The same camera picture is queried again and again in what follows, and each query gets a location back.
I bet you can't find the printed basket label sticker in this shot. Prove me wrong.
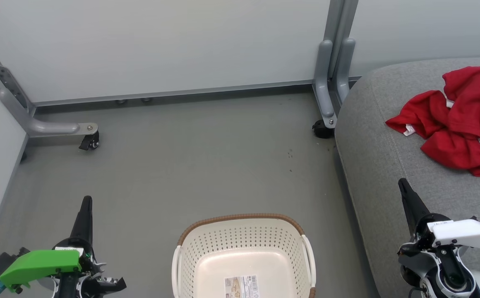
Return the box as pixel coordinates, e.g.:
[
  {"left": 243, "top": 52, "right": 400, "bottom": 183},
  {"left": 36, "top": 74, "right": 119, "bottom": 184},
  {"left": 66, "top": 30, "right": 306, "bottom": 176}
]
[{"left": 224, "top": 275, "right": 260, "bottom": 298}]

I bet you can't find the grey partition upright post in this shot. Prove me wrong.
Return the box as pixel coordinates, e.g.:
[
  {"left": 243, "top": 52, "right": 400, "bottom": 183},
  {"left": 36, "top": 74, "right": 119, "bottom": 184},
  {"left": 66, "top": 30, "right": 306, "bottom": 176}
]
[{"left": 327, "top": 0, "right": 359, "bottom": 79}]

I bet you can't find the grey partition leg with foot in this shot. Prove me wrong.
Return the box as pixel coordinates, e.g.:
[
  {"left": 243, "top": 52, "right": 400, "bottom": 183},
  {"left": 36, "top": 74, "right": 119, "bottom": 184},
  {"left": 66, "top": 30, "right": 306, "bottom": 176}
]
[{"left": 0, "top": 26, "right": 99, "bottom": 138}]

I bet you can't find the black caster wheel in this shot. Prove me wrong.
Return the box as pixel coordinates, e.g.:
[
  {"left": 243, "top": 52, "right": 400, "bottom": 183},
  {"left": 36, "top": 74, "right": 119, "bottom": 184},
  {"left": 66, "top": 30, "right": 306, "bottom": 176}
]
[
  {"left": 312, "top": 119, "right": 335, "bottom": 139},
  {"left": 79, "top": 132, "right": 100, "bottom": 151}
]

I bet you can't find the cream perforated laundry basket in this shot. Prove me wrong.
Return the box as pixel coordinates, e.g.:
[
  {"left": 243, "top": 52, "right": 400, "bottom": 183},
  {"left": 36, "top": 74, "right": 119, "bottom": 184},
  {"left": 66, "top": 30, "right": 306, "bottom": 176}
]
[{"left": 171, "top": 213, "right": 317, "bottom": 298}]

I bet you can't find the red garment with white trim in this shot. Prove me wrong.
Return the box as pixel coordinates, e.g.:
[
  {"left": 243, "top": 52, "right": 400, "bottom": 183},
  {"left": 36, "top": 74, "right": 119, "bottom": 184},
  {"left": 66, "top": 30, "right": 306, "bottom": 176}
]
[{"left": 386, "top": 66, "right": 480, "bottom": 177}]

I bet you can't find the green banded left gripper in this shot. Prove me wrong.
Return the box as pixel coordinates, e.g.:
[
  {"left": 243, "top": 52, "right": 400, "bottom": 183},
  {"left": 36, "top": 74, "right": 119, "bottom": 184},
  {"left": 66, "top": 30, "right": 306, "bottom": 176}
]
[{"left": 0, "top": 196, "right": 100, "bottom": 293}]

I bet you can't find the grey fabric sofa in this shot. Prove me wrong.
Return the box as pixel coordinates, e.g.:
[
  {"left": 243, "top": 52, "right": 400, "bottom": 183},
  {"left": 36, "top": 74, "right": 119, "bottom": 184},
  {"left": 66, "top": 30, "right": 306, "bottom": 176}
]
[{"left": 334, "top": 56, "right": 480, "bottom": 298}]

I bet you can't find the grey partition bottom rail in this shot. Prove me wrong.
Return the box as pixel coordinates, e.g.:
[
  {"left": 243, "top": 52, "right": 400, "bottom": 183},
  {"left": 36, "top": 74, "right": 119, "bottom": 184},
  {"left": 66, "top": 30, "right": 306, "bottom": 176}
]
[{"left": 33, "top": 79, "right": 316, "bottom": 107}]

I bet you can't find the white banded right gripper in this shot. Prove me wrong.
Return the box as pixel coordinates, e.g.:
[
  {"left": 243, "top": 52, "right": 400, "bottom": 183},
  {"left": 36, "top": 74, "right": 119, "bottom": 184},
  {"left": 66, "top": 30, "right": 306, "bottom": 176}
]
[{"left": 398, "top": 178, "right": 480, "bottom": 249}]

